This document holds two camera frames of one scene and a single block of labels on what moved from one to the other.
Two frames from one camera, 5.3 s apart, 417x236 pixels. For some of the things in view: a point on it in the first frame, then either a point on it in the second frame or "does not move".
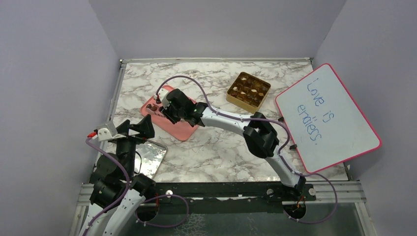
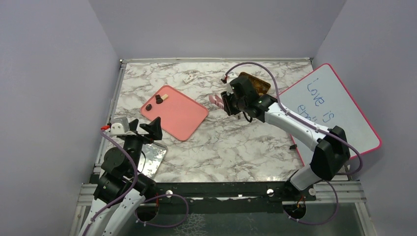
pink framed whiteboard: x=326 y=126 does not move
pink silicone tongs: x=157 y=112 -> x=219 y=101
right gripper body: x=172 y=115 -> x=232 y=105
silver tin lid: x=148 y=156 does not move
